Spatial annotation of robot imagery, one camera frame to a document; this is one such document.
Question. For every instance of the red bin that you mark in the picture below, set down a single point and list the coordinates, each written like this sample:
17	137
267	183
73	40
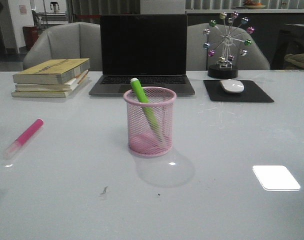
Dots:
30	34

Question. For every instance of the bottom book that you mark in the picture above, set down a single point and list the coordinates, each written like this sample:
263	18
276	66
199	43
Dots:
43	94

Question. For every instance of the pink highlighter pen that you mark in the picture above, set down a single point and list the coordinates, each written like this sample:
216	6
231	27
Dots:
23	138

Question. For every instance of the middle book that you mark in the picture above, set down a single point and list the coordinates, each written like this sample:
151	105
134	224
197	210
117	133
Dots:
68	86

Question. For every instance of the grey armchair right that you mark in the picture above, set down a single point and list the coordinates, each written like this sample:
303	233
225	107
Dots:
196	55

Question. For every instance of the grey armchair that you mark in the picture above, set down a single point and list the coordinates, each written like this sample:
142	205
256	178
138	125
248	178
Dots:
67	41
196	55

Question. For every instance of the ferris wheel desk ornament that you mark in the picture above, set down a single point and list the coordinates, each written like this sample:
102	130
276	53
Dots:
224	67

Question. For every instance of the fruit bowl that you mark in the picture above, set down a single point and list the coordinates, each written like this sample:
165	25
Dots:
253	5

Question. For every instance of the white computer mouse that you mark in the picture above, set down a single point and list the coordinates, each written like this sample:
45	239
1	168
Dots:
232	86

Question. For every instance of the top yellow book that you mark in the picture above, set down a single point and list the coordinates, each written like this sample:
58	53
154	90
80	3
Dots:
53	71

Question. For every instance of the grey laptop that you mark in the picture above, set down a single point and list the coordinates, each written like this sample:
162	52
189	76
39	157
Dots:
149	47

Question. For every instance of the grey armchair left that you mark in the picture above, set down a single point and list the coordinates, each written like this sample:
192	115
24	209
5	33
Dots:
67	41

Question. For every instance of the pink mesh pen holder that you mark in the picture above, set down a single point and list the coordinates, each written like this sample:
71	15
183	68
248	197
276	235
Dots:
150	125

